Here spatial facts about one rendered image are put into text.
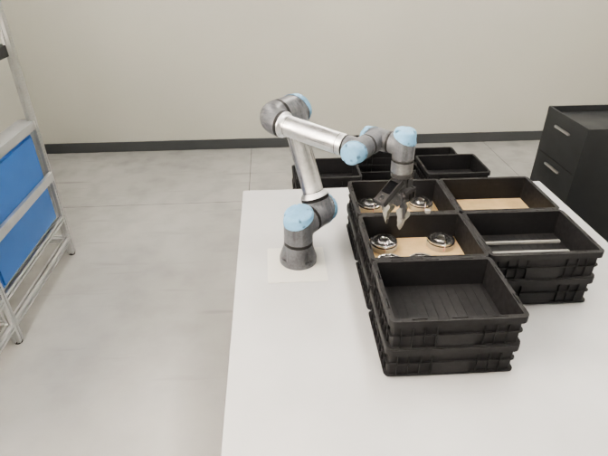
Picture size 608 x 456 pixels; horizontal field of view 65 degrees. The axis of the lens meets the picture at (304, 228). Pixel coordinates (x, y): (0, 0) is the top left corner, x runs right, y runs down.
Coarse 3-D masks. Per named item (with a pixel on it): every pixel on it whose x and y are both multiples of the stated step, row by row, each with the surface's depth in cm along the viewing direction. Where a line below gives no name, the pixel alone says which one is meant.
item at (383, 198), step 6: (390, 180) 166; (396, 180) 165; (402, 180) 164; (384, 186) 166; (390, 186) 165; (396, 186) 164; (402, 186) 165; (384, 192) 164; (390, 192) 163; (396, 192) 164; (378, 198) 163; (384, 198) 163; (390, 198) 163; (384, 204) 162
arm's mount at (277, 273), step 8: (280, 248) 205; (320, 248) 205; (272, 256) 200; (320, 256) 200; (272, 264) 195; (280, 264) 195; (320, 264) 195; (272, 272) 190; (280, 272) 190; (288, 272) 190; (296, 272) 190; (304, 272) 190; (312, 272) 190; (320, 272) 190; (272, 280) 186; (280, 280) 186; (288, 280) 186; (296, 280) 186; (304, 280) 186; (312, 280) 186; (320, 280) 186
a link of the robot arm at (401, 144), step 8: (400, 128) 158; (408, 128) 158; (392, 136) 160; (400, 136) 156; (408, 136) 155; (392, 144) 159; (400, 144) 157; (408, 144) 157; (392, 152) 161; (400, 152) 159; (408, 152) 158; (392, 160) 163; (400, 160) 160; (408, 160) 160
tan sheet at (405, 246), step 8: (400, 240) 187; (408, 240) 187; (416, 240) 187; (424, 240) 187; (400, 248) 182; (408, 248) 182; (416, 248) 182; (424, 248) 182; (456, 248) 182; (376, 256) 178
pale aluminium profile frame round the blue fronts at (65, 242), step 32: (0, 0) 247; (0, 32) 251; (32, 192) 270; (0, 224) 240; (64, 224) 312; (32, 256) 270; (0, 288) 238; (32, 288) 272; (0, 320) 249; (0, 352) 235
